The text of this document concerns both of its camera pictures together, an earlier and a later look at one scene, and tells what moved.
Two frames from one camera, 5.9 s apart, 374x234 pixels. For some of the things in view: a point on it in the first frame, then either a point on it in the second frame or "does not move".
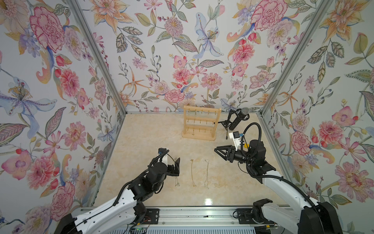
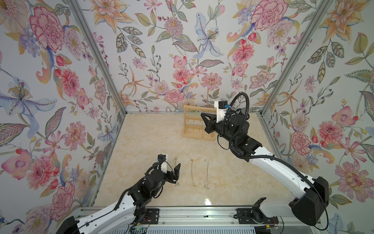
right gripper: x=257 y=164 -> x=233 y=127
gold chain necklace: x=194 y=185 does not move
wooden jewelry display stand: x=200 y=123 does not move
